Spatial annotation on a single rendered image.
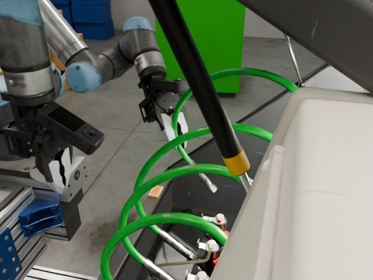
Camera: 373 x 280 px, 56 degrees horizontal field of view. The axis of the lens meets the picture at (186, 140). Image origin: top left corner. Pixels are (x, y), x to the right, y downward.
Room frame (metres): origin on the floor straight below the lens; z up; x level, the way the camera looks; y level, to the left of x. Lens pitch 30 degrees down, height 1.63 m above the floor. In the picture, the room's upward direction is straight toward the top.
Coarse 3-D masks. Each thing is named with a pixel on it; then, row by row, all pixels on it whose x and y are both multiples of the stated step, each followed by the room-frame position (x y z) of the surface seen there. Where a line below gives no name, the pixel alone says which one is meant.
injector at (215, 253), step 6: (216, 246) 0.50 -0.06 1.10; (216, 252) 0.49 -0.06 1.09; (198, 258) 0.51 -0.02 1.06; (204, 258) 0.50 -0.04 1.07; (210, 258) 0.49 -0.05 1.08; (216, 258) 0.49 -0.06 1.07; (198, 264) 0.50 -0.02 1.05; (204, 264) 0.50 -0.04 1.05; (210, 264) 0.49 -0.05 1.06; (204, 270) 0.50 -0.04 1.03; (210, 270) 0.49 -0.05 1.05
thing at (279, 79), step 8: (216, 72) 0.68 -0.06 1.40; (224, 72) 0.66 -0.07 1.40; (232, 72) 0.65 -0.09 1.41; (240, 72) 0.64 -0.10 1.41; (248, 72) 0.63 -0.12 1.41; (256, 72) 0.62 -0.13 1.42; (264, 72) 0.61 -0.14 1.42; (272, 72) 0.61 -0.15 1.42; (272, 80) 0.60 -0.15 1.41; (280, 80) 0.59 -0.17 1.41; (288, 80) 0.59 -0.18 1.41; (288, 88) 0.58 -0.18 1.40; (296, 88) 0.58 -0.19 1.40; (184, 96) 0.73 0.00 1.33; (176, 112) 0.74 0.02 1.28; (176, 120) 0.75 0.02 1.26; (176, 128) 0.75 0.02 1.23; (176, 136) 0.75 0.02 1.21; (184, 152) 0.73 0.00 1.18
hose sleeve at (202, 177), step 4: (192, 160) 0.72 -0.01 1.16; (188, 164) 0.72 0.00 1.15; (200, 176) 0.69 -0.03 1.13; (204, 176) 0.69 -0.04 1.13; (200, 180) 0.69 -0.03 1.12; (204, 180) 0.69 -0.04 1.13; (208, 180) 0.69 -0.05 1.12; (204, 184) 0.68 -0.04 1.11; (208, 184) 0.68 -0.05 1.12; (212, 184) 0.68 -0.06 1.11
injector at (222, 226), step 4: (216, 224) 0.57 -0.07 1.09; (220, 224) 0.57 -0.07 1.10; (224, 224) 0.57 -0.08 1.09; (220, 228) 0.57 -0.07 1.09; (224, 228) 0.57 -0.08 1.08; (204, 236) 0.58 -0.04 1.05; (208, 236) 0.58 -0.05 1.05; (212, 236) 0.58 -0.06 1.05; (208, 240) 0.58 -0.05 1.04; (216, 240) 0.57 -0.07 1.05; (220, 244) 0.57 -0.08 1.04; (220, 248) 0.57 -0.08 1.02; (220, 252) 0.57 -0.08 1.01
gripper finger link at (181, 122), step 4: (180, 112) 0.80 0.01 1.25; (172, 116) 0.81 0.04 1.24; (180, 116) 0.79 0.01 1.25; (180, 120) 0.78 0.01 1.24; (184, 120) 0.79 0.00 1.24; (180, 124) 0.77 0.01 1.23; (184, 124) 0.78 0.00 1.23; (180, 128) 0.76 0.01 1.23; (184, 128) 0.77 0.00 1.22; (180, 132) 0.76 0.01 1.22; (184, 132) 0.76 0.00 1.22; (184, 144) 0.74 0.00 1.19
